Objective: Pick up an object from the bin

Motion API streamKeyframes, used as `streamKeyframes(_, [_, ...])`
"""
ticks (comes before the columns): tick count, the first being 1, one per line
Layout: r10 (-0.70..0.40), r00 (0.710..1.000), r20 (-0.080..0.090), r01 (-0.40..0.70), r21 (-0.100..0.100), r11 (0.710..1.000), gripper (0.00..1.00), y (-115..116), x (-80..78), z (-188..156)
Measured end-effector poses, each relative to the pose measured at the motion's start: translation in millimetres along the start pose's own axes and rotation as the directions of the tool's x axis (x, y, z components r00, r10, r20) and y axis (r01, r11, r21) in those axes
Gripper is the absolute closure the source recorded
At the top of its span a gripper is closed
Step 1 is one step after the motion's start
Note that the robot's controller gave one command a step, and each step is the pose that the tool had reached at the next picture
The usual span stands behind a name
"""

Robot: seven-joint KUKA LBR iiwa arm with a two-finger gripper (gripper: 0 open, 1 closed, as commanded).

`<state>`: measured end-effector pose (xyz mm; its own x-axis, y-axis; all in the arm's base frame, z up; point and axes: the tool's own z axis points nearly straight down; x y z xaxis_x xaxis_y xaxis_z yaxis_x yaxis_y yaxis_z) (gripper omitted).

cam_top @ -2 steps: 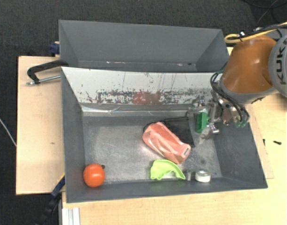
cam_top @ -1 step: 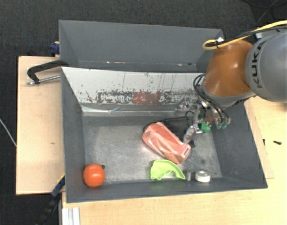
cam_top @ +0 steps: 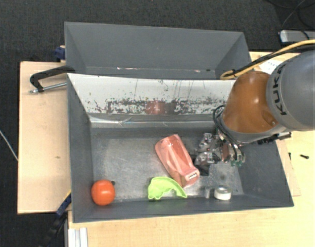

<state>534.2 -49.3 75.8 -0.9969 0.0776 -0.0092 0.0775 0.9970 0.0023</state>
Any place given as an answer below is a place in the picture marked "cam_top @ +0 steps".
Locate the grey metal bin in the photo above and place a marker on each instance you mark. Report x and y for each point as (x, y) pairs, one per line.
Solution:
(157, 143)

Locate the white tape roll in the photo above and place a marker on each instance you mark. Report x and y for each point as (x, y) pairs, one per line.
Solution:
(222, 192)

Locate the pale wood flat board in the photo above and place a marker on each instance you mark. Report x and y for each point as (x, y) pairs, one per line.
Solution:
(43, 143)

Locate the orange toy tomato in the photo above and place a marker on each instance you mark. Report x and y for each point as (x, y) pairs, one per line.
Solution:
(103, 192)

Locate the pink plastic bottle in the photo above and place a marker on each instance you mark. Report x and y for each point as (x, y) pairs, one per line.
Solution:
(175, 158)

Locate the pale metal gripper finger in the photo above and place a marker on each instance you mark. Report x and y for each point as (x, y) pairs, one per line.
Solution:
(208, 141)
(204, 159)

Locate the light green plastic scoop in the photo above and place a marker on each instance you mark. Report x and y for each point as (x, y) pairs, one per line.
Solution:
(163, 188)

